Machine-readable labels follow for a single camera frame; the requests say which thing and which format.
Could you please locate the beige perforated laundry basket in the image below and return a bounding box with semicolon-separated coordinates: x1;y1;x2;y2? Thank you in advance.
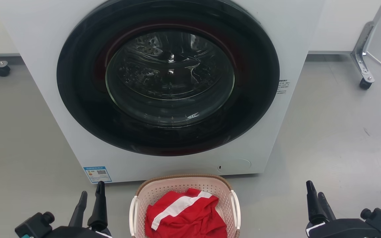
129;175;241;238

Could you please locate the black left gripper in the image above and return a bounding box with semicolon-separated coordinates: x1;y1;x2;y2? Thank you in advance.
15;181;112;238

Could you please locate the red and white garment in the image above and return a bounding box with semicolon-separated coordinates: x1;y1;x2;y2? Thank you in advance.
145;188;228;238

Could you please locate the white front-load washing machine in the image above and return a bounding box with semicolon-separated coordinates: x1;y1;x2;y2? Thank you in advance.
0;0;325;184

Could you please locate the white text sticker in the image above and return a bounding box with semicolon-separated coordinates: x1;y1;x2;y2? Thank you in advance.
276;79;291;96

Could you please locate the blue energy label sticker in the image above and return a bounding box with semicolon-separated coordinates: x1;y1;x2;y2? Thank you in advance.
83;166;112;184

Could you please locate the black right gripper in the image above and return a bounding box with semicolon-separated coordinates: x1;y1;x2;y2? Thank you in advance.
306;180;381;238

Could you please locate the black round washer door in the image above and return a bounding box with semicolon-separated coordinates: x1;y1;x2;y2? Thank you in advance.
57;0;280;157

